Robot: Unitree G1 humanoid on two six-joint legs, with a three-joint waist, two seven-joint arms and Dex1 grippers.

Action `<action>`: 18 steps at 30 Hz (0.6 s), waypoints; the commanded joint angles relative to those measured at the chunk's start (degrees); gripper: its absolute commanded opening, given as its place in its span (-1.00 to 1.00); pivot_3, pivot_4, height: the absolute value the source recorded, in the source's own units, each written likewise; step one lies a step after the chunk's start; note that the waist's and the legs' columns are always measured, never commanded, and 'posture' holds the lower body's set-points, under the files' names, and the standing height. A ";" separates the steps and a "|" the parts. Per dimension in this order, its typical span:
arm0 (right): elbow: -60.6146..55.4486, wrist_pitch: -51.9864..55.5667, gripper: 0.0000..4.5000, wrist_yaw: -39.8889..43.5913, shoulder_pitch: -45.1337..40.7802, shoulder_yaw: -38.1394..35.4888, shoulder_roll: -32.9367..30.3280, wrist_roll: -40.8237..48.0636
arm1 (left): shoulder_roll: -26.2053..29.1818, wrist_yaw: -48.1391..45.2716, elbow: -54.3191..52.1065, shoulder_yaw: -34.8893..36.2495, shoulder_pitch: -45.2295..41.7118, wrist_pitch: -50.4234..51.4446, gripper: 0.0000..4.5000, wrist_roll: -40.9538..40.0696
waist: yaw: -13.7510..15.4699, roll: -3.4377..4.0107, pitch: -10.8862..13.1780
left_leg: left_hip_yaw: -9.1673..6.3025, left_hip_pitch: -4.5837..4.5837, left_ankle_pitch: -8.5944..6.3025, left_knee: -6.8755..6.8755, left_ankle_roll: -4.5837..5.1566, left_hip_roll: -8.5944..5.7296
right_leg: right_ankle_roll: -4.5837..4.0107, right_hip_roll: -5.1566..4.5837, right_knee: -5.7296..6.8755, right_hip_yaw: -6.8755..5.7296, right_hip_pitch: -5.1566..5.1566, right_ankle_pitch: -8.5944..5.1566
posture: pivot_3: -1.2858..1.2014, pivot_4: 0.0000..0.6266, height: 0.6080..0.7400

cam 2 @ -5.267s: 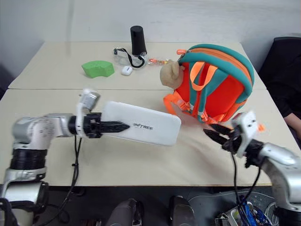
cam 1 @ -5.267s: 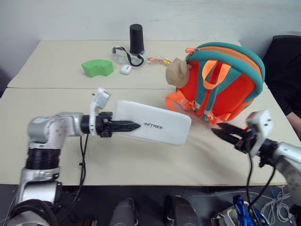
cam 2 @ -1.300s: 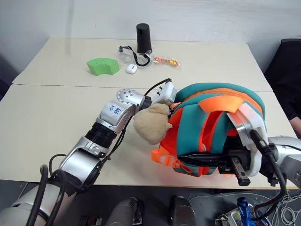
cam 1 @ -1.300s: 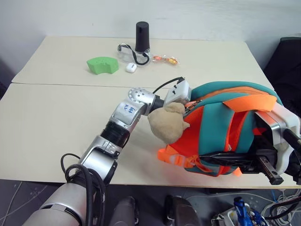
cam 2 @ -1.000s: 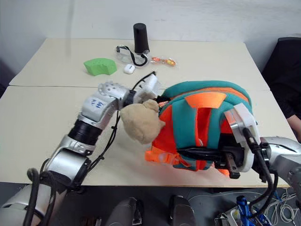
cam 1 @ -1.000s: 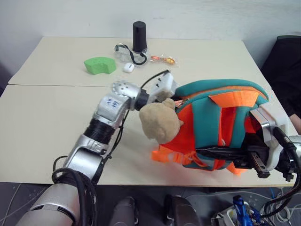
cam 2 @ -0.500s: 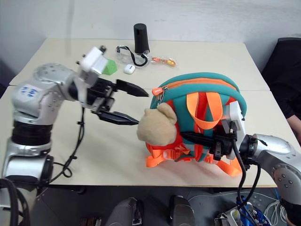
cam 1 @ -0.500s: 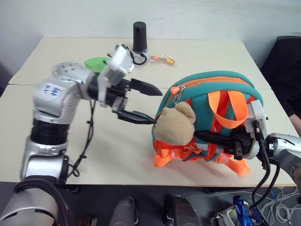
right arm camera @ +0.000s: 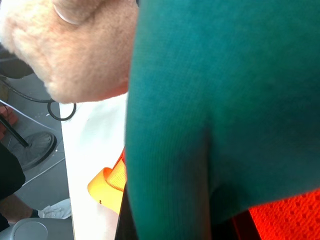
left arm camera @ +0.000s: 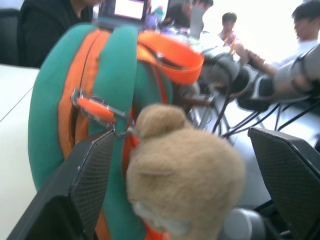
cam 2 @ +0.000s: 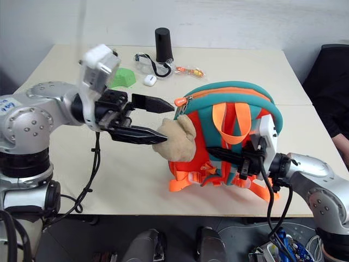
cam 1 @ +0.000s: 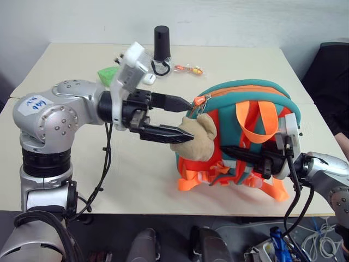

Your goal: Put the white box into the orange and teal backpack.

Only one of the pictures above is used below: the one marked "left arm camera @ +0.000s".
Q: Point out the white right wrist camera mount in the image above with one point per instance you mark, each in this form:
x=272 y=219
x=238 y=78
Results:
x=256 y=87

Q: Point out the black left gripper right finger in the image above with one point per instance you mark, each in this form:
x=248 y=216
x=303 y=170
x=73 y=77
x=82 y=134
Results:
x=295 y=175

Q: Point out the grey round robot joint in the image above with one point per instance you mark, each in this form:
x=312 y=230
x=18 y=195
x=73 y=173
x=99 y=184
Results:
x=243 y=225

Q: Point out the dark haired person in grey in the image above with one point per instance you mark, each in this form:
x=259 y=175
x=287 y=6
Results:
x=190 y=15

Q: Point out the dark brown flat object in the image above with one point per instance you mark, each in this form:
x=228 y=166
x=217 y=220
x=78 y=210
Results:
x=200 y=99

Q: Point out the person in black hoodie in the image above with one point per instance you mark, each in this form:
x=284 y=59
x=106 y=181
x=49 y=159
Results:
x=50 y=27

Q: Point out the orange zipper pull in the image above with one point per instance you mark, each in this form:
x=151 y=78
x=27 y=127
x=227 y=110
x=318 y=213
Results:
x=96 y=107

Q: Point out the purple framed screen device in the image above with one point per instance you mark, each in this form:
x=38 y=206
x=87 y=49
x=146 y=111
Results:
x=127 y=11

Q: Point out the orange and teal backpack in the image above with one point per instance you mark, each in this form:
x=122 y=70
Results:
x=50 y=100

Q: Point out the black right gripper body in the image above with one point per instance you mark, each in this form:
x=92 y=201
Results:
x=243 y=80

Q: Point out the tan plush toy pendant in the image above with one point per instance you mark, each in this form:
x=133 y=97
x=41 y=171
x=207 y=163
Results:
x=185 y=170

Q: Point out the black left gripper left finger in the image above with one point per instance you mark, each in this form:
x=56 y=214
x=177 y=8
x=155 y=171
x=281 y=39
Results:
x=62 y=200

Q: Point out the seated person in white shirt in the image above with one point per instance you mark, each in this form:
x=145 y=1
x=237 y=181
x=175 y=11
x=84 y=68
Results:
x=228 y=27

